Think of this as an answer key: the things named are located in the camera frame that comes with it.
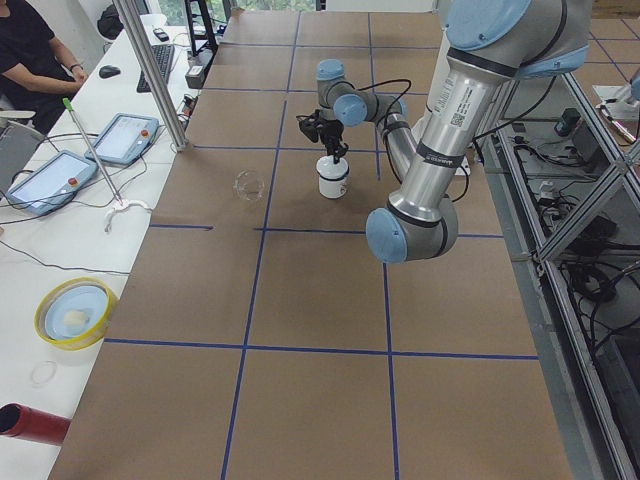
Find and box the metal rod green tip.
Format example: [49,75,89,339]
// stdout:
[62,97,124,208]

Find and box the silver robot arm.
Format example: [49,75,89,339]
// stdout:
[316,1,592,263]

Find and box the lower teach pendant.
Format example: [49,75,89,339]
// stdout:
[7,150,98,216]

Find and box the red cylinder bottle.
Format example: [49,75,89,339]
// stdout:
[1,403,71,446]

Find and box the seated person black shirt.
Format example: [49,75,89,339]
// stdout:
[1,0,88,135]

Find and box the white curved bracket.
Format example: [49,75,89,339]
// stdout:
[104,199,152,233]

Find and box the clear ring on table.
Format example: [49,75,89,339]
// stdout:
[29,360,58,387]

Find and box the black box with label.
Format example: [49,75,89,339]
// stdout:
[185,49,214,89]

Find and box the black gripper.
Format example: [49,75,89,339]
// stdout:
[319,119,349,163]

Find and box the white ceramic lid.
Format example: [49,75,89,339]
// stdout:
[316,155,349,181]

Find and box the black computer mouse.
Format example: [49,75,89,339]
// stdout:
[98,65,121,79]

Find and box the yellow tape roll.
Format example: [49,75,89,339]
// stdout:
[34,277,118,351]

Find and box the black keyboard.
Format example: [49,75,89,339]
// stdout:
[135,43,176,94]

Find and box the white enamel mug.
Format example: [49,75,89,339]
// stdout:
[318,175,348,199]

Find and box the teach pendant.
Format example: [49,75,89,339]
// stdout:
[7,150,98,216]
[92,113,159,166]

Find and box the aluminium frame post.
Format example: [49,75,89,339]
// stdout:
[113,0,188,152]

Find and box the black braided cable left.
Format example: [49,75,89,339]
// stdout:
[357,78,414,121]

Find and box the upper teach pendant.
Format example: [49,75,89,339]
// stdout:
[92,113,159,166]

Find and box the clear glass funnel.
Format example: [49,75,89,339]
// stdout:
[234,170,265,202]

